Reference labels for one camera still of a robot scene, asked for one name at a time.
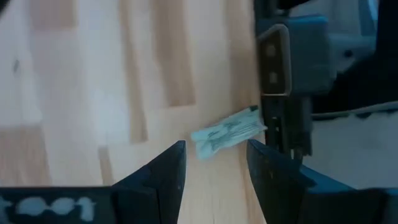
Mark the black camera with bracket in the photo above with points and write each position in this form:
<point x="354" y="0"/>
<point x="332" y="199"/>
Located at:
<point x="308" y="53"/>

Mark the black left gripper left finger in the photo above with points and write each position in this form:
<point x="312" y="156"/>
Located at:
<point x="155" y="193"/>

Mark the green stevia packet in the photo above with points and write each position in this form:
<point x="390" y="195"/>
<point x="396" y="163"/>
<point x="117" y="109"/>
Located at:
<point x="228" y="133"/>

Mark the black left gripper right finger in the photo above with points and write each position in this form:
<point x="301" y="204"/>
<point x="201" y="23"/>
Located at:
<point x="280" y="193"/>

